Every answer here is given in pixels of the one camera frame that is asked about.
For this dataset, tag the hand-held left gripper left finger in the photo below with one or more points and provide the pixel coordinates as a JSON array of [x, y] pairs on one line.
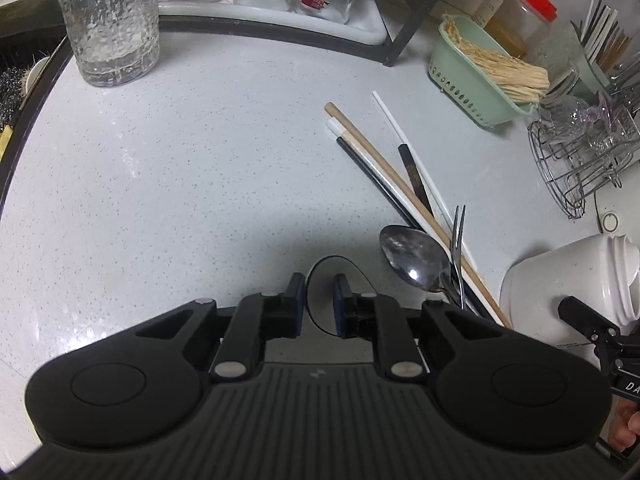
[[299, 305]]

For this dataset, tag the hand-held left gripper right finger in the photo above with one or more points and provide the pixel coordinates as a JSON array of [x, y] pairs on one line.
[[339, 310]]

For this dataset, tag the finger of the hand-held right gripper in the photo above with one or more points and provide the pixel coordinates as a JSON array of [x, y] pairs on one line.
[[585, 319]]

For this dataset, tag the white speckled jar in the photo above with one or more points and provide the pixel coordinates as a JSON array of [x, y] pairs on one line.
[[540, 285]]

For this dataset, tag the large metal spoon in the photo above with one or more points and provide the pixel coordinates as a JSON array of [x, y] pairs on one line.
[[410, 255]]

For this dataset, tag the metal fork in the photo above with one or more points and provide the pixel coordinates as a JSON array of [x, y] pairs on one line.
[[457, 255]]

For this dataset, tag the black chopstick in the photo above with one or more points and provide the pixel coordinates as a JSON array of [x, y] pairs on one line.
[[360, 162]]

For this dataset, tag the wooden chopstick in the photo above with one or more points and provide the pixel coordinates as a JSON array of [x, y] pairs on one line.
[[372, 161]]

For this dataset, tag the thick white chopstick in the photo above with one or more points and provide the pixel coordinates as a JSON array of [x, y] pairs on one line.
[[332, 127]]

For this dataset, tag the person's right hand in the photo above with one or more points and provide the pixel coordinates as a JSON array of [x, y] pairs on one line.
[[627, 430]]

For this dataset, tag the black elastic loop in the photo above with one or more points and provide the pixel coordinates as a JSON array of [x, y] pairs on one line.
[[309, 290]]

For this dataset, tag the white electric cooker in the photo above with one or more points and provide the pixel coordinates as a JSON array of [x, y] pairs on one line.
[[620, 210]]

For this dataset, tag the dark brown chopstick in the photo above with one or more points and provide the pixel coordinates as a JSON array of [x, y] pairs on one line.
[[410, 170]]

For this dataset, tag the thin white chopstick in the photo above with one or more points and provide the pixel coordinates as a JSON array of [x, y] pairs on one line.
[[395, 127]]

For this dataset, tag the cut glass cup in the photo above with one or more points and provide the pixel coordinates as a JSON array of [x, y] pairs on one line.
[[617, 125], [570, 117]]

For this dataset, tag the green utensil holder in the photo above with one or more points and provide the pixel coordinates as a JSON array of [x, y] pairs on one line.
[[592, 77]]

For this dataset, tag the green plastic basket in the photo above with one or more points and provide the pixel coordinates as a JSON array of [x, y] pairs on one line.
[[460, 85]]

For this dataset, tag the bundle of dried pale strips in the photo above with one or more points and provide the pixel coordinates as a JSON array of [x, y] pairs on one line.
[[505, 72]]

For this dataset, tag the tall clear glass pitcher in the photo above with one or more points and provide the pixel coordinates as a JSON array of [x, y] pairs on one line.
[[555, 55]]

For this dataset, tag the upturned drinking glasses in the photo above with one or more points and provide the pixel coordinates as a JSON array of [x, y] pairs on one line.
[[300, 22]]

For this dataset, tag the bunch of upright chopsticks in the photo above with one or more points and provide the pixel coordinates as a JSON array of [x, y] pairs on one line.
[[600, 35]]

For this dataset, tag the plastic jar with red lid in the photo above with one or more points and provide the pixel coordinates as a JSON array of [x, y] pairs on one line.
[[520, 15]]

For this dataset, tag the tall textured glass jug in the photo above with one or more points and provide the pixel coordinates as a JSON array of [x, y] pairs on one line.
[[110, 25]]

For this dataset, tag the steel wool scrubber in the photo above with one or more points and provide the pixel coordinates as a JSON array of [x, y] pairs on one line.
[[12, 90]]

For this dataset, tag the black metal rack frame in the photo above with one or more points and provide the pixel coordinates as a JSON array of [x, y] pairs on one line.
[[400, 35]]

